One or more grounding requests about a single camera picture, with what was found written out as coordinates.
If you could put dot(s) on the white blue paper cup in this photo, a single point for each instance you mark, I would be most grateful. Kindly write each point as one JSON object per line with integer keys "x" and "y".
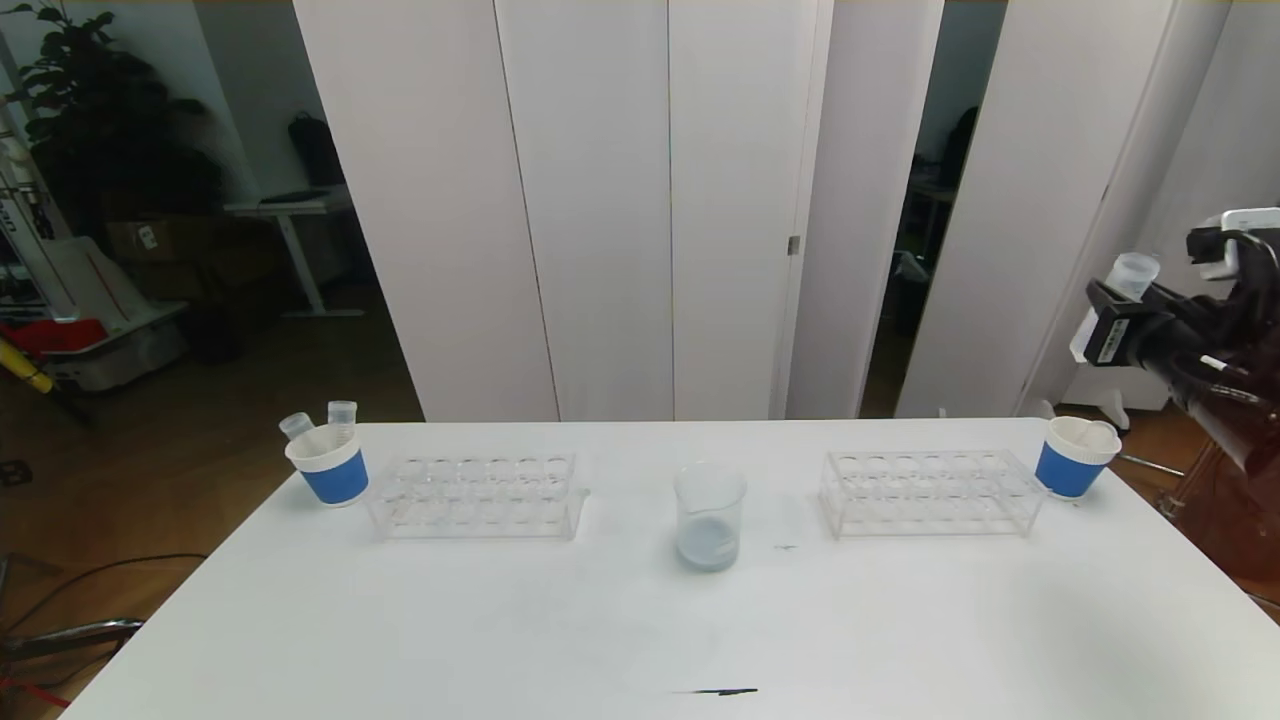
{"x": 1065, "y": 470}
{"x": 335, "y": 482}

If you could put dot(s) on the blue pigment test tube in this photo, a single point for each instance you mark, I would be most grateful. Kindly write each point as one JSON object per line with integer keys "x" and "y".
{"x": 297, "y": 428}

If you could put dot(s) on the black backpack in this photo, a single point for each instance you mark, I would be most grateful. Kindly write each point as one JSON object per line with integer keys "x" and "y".
{"x": 315, "y": 150}

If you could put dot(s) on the red plastic item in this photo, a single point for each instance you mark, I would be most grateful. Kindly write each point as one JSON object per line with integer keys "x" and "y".
{"x": 50, "y": 335}

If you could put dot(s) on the white screen foot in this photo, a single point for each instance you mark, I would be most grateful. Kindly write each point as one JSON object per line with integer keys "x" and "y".
{"x": 1045, "y": 408}
{"x": 1112, "y": 408}

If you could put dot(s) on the dark green potted plant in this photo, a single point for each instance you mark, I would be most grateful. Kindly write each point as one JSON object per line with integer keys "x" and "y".
{"x": 100, "y": 120}

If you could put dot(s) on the black office chair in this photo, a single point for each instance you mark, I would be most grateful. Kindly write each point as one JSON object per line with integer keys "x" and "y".
{"x": 962, "y": 150}

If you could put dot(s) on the white pigment test tube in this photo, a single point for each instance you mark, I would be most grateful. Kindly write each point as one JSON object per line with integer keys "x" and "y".
{"x": 1135, "y": 272}

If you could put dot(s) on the dark floor outlet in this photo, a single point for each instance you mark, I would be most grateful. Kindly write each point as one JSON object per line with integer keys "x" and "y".
{"x": 14, "y": 471}

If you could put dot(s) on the white standing desk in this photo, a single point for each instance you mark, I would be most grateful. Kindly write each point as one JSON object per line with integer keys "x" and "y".
{"x": 290, "y": 210}

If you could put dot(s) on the brown cardboard box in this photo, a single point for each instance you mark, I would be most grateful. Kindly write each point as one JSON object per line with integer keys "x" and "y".
{"x": 175, "y": 250}

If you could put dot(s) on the white mobile machine base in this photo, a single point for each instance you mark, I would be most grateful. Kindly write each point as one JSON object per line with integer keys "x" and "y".
{"x": 90, "y": 290}

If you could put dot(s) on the clear plastic test tube rack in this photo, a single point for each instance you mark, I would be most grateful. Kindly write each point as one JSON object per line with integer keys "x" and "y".
{"x": 920, "y": 500}
{"x": 480, "y": 500}

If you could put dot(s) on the yellow black tool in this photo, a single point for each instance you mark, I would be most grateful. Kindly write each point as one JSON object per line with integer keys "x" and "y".
{"x": 30, "y": 375}

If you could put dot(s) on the chrome floor bar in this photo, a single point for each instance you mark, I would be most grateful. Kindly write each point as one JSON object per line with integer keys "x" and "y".
{"x": 1150, "y": 463}

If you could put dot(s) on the white folding partition screen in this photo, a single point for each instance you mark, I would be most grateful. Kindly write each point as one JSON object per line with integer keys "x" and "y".
{"x": 1050, "y": 200}
{"x": 600, "y": 200}

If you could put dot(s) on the grey metal stand leg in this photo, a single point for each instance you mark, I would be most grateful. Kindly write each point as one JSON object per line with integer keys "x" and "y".
{"x": 90, "y": 632}

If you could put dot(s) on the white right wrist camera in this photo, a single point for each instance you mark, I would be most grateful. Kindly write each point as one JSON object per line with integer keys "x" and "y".
{"x": 1240, "y": 235}

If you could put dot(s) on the clear plastic beaker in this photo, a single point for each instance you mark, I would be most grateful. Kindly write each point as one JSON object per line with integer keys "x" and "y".
{"x": 710, "y": 550}

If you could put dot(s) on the red pigment test tube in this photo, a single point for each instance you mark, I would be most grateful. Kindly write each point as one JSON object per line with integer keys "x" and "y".
{"x": 1095, "y": 435}
{"x": 342, "y": 418}

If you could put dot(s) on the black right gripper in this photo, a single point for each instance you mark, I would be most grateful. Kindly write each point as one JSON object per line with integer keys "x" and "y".
{"x": 1109, "y": 336}

